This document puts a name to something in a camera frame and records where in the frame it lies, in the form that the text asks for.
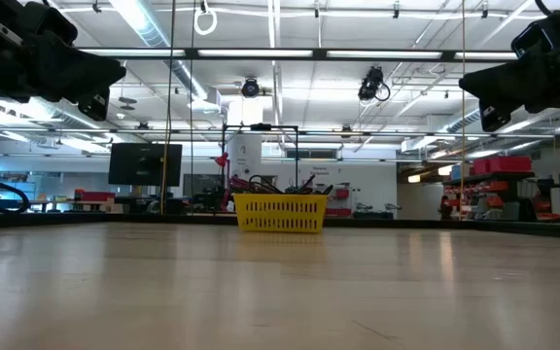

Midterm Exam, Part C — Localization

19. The maroon USB cable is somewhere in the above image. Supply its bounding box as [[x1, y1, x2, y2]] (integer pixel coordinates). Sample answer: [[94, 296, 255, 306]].
[[227, 175, 262, 195]]

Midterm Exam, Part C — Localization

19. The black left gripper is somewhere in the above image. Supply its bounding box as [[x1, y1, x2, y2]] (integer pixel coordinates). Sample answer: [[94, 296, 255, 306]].
[[0, 0, 127, 122]]

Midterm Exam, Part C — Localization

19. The black background rig frame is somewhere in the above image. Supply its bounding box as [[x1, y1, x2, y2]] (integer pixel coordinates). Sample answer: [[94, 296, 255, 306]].
[[221, 122, 300, 215]]

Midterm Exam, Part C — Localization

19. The large red storage bin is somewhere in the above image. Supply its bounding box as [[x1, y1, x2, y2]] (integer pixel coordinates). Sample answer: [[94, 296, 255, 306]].
[[489, 156, 533, 174]]

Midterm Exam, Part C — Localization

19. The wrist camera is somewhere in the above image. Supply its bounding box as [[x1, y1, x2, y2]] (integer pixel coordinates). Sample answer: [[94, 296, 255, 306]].
[[511, 21, 560, 58], [29, 2, 80, 45]]

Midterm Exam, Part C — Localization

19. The white hanging cable ring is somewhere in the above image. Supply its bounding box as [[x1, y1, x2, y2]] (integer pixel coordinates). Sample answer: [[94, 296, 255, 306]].
[[193, 7, 219, 37]]

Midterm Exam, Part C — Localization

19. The black overhead camera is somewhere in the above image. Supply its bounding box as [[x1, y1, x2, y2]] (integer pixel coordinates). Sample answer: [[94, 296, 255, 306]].
[[240, 77, 261, 98]]

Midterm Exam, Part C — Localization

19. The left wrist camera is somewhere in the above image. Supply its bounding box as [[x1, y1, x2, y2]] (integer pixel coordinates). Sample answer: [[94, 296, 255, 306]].
[[29, 2, 80, 45]]

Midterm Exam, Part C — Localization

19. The yellow plastic basket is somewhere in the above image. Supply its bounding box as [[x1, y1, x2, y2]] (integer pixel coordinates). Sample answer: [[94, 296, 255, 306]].
[[233, 192, 329, 234]]

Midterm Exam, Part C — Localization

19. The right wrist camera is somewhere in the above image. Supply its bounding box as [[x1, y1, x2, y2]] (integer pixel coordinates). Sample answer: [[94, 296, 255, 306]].
[[511, 21, 560, 58]]

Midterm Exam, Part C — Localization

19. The white pillar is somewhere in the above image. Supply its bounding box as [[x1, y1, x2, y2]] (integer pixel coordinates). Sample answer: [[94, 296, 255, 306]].
[[226, 99, 264, 195]]

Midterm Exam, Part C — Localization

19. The red box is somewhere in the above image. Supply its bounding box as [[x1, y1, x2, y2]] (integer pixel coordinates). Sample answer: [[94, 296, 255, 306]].
[[74, 189, 117, 203]]

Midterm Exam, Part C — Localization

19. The red desk lamp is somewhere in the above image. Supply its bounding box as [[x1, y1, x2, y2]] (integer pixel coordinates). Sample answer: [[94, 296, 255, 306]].
[[214, 153, 233, 211]]

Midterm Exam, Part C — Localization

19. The black monitor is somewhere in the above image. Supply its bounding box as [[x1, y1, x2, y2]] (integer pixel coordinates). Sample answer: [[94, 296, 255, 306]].
[[108, 142, 184, 188]]

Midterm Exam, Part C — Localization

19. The dark storage shelf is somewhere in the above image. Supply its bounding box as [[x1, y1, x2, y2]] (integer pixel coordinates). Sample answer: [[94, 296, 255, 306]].
[[442, 169, 560, 223]]

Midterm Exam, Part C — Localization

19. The black camera with cable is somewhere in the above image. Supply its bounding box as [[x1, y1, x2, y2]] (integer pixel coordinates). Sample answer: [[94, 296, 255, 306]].
[[357, 66, 392, 102]]

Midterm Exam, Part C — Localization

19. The black aluminium table frame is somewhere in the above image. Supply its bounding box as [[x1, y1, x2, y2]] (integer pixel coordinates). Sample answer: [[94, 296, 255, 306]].
[[0, 211, 560, 240]]

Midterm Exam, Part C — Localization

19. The thin black USB cable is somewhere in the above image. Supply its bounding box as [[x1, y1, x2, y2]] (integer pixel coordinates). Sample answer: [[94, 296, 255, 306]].
[[248, 173, 285, 195]]

